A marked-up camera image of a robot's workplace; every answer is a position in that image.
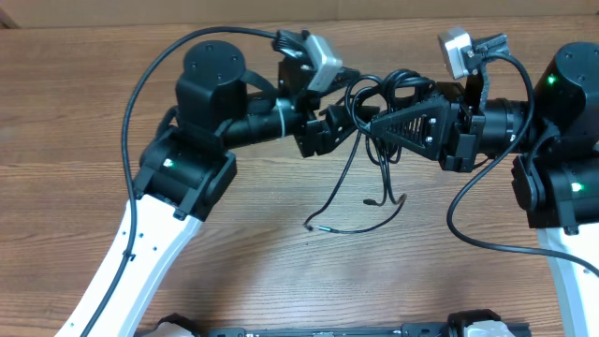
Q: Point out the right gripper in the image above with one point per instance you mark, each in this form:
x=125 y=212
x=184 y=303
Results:
x=430 y=138

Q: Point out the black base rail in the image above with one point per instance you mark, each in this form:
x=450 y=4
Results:
x=482 y=322

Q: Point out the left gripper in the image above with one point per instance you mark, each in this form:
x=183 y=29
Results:
x=316 y=135

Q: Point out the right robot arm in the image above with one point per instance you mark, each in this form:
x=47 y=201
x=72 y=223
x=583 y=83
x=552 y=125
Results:
x=553 y=138

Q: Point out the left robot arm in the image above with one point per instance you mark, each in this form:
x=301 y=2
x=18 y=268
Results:
x=221 y=105

